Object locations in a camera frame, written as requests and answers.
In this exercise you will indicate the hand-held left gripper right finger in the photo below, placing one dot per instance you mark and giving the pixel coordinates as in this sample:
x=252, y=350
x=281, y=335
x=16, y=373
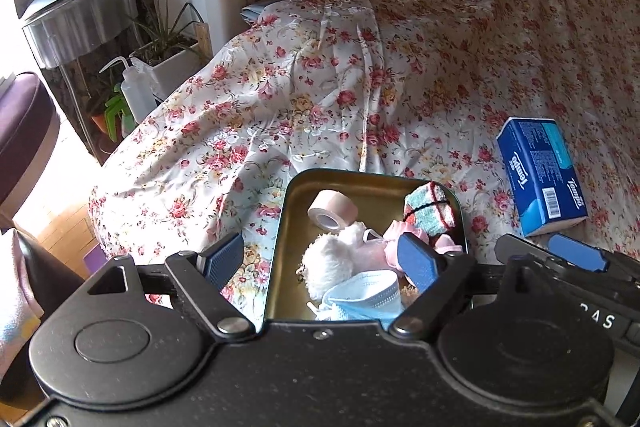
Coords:
x=419, y=264

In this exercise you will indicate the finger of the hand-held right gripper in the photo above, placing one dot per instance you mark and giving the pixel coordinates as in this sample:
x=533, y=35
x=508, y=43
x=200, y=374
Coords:
x=522, y=252
x=577, y=252

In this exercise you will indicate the white plush toy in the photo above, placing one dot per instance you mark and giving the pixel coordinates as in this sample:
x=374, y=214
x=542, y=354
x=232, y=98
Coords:
x=330, y=257

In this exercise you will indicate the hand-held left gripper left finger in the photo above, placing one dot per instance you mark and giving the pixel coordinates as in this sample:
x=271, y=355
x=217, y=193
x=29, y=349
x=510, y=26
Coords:
x=222, y=259

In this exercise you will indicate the metal tin box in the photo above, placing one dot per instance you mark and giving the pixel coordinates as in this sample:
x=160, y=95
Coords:
x=300, y=217

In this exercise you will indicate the beige tape roll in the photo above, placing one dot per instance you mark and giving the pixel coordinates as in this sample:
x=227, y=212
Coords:
x=325, y=209

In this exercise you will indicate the green spray bottle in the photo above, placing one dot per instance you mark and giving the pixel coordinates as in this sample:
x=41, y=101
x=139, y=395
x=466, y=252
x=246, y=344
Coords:
x=117, y=112

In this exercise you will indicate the striped fuzzy sock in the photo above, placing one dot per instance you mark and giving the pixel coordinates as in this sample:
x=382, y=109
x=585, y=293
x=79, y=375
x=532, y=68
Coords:
x=430, y=207

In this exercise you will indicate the round metal side table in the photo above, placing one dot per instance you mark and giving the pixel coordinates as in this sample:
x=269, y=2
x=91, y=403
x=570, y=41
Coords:
x=75, y=17

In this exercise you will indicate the white squeeze bottle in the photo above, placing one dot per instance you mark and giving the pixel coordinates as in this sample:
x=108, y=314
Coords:
x=135, y=97

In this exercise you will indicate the purple round stool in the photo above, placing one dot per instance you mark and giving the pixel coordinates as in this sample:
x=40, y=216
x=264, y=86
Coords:
x=25, y=132

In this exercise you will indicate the potted plant in white planter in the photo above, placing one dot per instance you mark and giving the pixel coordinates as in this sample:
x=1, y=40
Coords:
x=175, y=67

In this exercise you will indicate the blue face mask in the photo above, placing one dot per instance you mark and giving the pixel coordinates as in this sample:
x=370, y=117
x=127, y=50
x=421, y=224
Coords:
x=365, y=293

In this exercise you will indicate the blue tissue pack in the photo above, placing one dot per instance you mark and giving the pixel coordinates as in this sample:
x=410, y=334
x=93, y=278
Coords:
x=540, y=167

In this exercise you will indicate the pink soft toy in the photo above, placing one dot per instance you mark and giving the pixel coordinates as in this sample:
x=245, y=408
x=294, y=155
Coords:
x=376, y=253

